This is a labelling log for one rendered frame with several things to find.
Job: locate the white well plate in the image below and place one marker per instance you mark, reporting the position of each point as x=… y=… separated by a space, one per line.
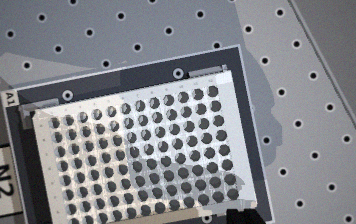
x=153 y=155

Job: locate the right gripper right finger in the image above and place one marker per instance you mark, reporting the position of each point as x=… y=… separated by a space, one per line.
x=252 y=216

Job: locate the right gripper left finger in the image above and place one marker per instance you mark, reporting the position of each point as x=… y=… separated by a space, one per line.
x=233 y=216

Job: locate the dark grey rectangular frame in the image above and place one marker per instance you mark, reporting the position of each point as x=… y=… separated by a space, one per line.
x=19 y=107

